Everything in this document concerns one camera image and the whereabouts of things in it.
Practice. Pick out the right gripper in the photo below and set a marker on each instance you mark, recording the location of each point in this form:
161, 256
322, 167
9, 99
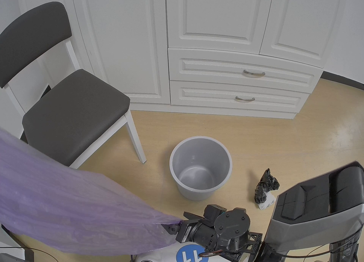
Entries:
196, 232

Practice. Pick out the purple plastic bag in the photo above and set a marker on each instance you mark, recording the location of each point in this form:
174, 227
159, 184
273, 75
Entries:
71, 204

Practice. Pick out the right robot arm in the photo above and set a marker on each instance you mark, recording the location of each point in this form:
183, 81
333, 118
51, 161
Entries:
312, 198

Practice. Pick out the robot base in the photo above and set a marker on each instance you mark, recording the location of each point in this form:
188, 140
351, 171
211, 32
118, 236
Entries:
192, 255

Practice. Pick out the pale grey trash bin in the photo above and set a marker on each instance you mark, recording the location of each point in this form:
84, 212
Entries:
199, 155

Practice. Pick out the crumpled black plastic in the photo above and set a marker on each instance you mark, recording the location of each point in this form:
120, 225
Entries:
266, 184

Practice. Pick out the crumpled white paper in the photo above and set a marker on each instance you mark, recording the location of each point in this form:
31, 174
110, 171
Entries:
267, 201

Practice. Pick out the white chair grey cushions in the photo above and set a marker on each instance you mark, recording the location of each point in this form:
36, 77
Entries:
74, 104

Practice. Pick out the white wardrobe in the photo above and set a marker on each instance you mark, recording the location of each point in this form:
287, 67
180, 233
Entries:
216, 5

